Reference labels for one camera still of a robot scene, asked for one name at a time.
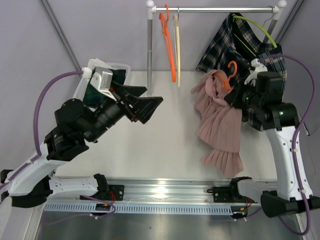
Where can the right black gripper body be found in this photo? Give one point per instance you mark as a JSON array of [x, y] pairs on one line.
[[245, 96]]

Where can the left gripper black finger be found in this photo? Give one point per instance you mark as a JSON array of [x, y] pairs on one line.
[[144, 107], [126, 92]]

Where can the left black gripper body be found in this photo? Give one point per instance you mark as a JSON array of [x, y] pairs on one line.
[[108, 114]]

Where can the orange hanger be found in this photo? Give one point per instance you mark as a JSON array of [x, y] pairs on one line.
[[226, 80], [167, 40]]

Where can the pink garment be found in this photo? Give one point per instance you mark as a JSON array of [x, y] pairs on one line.
[[220, 126]]

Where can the navy plaid skirt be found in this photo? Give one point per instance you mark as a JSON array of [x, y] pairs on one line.
[[222, 50]]

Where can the green hanger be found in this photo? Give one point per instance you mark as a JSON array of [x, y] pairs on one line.
[[260, 27]]

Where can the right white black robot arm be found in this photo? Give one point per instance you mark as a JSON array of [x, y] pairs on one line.
[[261, 92]]

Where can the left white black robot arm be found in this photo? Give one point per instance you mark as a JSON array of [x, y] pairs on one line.
[[77, 125]]

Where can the cream hanger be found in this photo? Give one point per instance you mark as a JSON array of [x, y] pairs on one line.
[[177, 44]]

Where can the dark green garment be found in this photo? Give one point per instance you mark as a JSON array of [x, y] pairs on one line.
[[92, 98]]

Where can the white plastic basket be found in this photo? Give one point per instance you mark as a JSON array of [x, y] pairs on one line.
[[81, 88]]

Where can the white cloth in basket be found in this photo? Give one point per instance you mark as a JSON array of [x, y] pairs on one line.
[[93, 63]]

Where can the silver clothes rack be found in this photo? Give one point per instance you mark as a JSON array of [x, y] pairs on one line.
[[152, 9]]

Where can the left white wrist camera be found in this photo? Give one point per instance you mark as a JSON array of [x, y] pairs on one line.
[[100, 78]]

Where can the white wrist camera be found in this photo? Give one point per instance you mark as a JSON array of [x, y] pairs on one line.
[[100, 78], [255, 67]]

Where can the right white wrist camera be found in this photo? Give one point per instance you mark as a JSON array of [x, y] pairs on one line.
[[255, 67]]

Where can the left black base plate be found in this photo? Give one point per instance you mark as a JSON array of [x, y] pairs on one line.
[[116, 192]]

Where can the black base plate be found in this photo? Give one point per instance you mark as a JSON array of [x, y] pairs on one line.
[[116, 192], [228, 194]]

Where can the white slotted cable duct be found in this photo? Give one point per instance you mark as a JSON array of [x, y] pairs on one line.
[[140, 208]]

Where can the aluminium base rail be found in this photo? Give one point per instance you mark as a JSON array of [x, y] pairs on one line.
[[167, 191]]

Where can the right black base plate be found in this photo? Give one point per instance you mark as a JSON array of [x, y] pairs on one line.
[[228, 194]]

